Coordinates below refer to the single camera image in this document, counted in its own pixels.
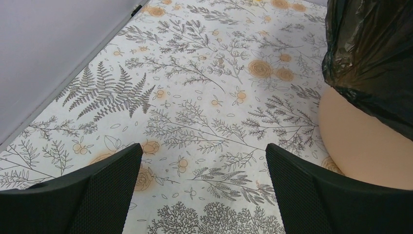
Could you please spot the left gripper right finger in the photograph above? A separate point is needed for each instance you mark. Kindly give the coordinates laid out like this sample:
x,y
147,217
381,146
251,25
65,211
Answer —
x,y
314,200

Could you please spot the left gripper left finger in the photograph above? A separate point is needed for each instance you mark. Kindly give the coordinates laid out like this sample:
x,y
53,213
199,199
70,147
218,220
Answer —
x,y
92,200

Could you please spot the black plastic trash bag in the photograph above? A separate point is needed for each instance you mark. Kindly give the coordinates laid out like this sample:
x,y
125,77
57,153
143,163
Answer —
x,y
369,58

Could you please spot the orange plastic trash bin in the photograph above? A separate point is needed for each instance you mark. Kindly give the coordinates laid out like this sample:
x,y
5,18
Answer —
x,y
362,147

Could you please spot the floral patterned table mat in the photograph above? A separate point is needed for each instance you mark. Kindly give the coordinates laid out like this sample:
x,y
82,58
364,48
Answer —
x,y
204,86

